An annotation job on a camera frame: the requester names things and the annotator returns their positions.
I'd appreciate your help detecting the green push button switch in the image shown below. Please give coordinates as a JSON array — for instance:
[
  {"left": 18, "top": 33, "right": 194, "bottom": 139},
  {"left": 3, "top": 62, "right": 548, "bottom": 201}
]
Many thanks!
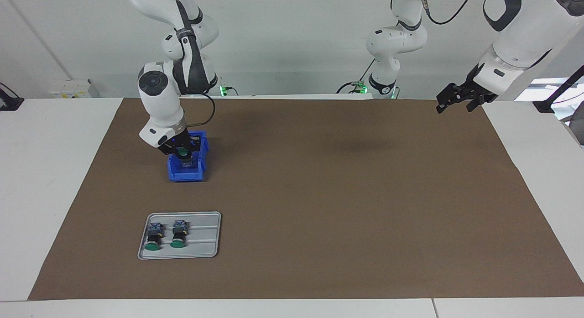
[
  {"left": 145, "top": 222, "right": 164, "bottom": 252},
  {"left": 178, "top": 146, "right": 196, "bottom": 171},
  {"left": 170, "top": 220, "right": 189, "bottom": 249}
]

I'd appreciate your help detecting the blue plastic storage bin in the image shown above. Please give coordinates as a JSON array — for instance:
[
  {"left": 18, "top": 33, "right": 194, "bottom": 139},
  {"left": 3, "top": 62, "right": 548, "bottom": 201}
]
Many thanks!
[{"left": 167, "top": 130, "right": 211, "bottom": 182}]

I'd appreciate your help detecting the black clamp with rod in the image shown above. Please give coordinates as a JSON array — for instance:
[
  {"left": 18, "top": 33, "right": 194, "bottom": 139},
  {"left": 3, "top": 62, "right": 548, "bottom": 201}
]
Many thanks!
[{"left": 533, "top": 65, "right": 584, "bottom": 114}]

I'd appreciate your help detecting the grey metal tray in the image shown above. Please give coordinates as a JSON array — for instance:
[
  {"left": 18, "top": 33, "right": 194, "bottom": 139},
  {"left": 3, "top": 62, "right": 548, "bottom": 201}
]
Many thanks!
[{"left": 138, "top": 212, "right": 222, "bottom": 260}]

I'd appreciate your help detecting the brown table mat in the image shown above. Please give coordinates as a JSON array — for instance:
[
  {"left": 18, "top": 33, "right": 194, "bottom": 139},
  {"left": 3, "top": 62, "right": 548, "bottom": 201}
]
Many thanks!
[{"left": 28, "top": 98, "right": 584, "bottom": 301}]

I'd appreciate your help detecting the black table clamp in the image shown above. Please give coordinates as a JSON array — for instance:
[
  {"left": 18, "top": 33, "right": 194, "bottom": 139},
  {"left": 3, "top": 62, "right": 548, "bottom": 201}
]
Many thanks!
[{"left": 0, "top": 83, "right": 24, "bottom": 111}]

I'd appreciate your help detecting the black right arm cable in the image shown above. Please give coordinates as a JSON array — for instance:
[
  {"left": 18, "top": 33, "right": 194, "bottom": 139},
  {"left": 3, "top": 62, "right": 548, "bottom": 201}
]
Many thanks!
[{"left": 176, "top": 0, "right": 216, "bottom": 127}]

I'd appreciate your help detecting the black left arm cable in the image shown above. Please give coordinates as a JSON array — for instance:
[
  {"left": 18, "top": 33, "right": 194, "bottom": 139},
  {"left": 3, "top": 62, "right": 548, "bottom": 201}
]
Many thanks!
[{"left": 413, "top": 0, "right": 477, "bottom": 26}]

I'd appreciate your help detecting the black arm base cable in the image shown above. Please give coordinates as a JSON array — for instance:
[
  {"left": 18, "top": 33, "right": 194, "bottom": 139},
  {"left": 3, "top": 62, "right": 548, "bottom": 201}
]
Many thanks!
[{"left": 337, "top": 58, "right": 377, "bottom": 94}]

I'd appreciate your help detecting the white wall socket box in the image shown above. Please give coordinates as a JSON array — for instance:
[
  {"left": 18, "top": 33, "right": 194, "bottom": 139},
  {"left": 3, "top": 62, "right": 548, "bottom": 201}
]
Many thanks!
[{"left": 49, "top": 78, "right": 101, "bottom": 99}]

